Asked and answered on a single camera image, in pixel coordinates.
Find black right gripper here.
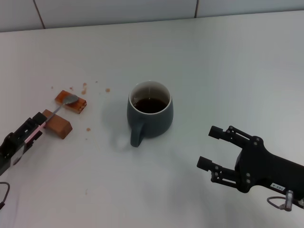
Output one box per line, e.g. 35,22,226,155
196,125,304,199

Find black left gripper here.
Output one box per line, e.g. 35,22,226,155
0,111,48,176

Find pink handled metal spoon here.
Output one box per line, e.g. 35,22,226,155
25,94,79,144

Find grey ceramic cup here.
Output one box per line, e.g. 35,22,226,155
126,80,174,148

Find notched dark wooden block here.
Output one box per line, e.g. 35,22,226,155
42,109,73,140

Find dark coffee liquid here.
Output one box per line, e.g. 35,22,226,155
133,97,170,114

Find left gripper cable with plug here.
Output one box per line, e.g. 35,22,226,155
0,181,10,209

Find gripper cable with plug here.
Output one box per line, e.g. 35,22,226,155
266,190,304,211
0,181,10,209

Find right gripper cable with plug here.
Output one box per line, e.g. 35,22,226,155
266,190,304,211

